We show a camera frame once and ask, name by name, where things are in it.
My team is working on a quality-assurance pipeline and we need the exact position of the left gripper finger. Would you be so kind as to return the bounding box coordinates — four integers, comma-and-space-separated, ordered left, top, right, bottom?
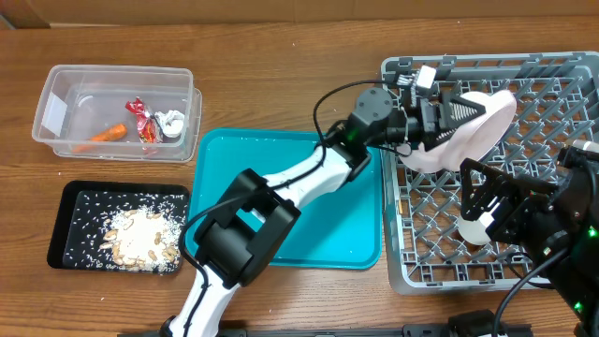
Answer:
430, 128, 456, 149
439, 92, 486, 126

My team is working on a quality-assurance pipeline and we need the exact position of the white plate with food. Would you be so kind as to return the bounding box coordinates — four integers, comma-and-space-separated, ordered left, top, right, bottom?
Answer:
440, 90, 517, 171

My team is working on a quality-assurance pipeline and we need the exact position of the white paper cup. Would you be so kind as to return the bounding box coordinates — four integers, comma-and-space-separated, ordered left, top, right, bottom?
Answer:
458, 212, 494, 245

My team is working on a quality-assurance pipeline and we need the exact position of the white tissue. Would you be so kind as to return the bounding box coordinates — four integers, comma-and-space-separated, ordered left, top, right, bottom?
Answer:
154, 110, 184, 139

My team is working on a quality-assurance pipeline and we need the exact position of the red snack wrapper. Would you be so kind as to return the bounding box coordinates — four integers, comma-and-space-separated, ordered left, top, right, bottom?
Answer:
125, 97, 163, 143

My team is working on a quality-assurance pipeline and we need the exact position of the orange carrot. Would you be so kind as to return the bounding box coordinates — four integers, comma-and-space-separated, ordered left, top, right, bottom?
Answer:
73, 124, 127, 153

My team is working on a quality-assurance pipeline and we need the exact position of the pink bowl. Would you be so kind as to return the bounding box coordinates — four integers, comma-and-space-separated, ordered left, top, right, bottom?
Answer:
402, 143, 446, 173

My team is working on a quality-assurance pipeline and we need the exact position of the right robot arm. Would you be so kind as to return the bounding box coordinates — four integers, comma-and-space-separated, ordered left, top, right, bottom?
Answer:
460, 147, 598, 336

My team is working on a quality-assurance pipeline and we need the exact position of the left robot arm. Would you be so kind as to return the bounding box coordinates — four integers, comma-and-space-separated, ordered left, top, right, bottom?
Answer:
158, 80, 488, 336

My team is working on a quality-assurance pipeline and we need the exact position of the grey dishwasher rack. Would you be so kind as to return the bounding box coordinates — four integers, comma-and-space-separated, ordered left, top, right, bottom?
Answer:
380, 51, 598, 295

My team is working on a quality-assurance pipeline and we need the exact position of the teal serving tray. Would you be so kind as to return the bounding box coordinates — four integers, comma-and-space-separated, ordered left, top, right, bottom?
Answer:
188, 128, 383, 270

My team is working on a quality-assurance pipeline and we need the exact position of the rice and peanut pile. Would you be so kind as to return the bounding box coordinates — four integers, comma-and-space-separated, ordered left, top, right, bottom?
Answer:
96, 207, 181, 273

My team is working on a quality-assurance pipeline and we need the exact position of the black plastic tray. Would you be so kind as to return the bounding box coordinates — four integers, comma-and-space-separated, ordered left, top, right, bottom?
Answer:
47, 181, 190, 272

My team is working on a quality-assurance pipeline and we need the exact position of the clear plastic storage bin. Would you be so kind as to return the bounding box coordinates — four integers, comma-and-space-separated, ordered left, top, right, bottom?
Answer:
32, 65, 202, 163

